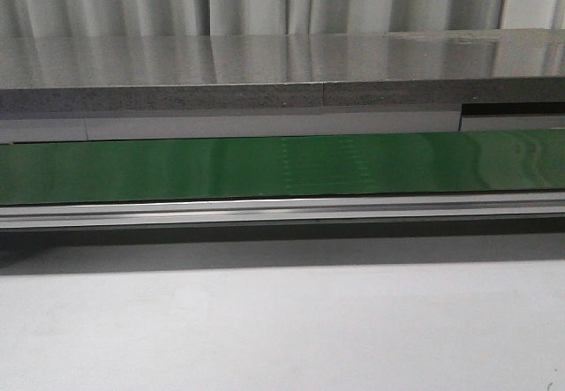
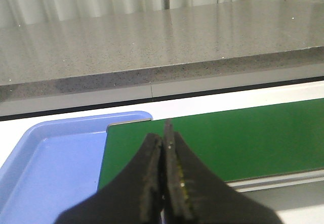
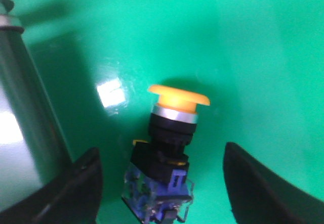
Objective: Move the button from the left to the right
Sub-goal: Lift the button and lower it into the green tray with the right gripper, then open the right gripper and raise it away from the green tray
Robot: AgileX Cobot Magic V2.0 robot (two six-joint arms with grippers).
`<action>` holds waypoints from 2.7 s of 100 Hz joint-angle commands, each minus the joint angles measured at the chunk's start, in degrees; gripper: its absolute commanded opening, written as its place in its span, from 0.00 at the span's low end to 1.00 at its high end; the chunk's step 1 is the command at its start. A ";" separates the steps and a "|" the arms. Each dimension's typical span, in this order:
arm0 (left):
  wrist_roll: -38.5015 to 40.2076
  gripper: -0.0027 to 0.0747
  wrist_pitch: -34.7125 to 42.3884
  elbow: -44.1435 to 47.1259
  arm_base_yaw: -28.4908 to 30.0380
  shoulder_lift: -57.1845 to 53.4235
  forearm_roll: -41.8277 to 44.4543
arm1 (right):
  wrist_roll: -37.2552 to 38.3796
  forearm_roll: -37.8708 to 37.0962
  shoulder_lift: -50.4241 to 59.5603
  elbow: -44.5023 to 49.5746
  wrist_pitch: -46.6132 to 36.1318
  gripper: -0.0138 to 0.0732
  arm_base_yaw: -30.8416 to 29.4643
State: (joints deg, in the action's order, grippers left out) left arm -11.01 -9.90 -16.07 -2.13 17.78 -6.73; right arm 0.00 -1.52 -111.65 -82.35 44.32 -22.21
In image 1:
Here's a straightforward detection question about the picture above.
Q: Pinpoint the green conveyor belt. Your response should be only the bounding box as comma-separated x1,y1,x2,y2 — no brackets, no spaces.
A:
1,129,564,206

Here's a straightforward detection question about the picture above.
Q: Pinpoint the grey stone-edged rear table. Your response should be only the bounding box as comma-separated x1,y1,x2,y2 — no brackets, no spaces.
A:
1,29,564,117

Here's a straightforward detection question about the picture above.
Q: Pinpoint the white pleated curtain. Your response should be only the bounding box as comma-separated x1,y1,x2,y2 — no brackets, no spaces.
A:
1,0,564,38

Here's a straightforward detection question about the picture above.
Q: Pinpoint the aluminium conveyor front rail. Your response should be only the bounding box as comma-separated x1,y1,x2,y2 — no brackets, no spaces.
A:
1,192,564,231

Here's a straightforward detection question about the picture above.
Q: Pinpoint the grey conveyor rear rail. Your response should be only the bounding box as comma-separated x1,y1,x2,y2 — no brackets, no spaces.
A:
1,102,564,143

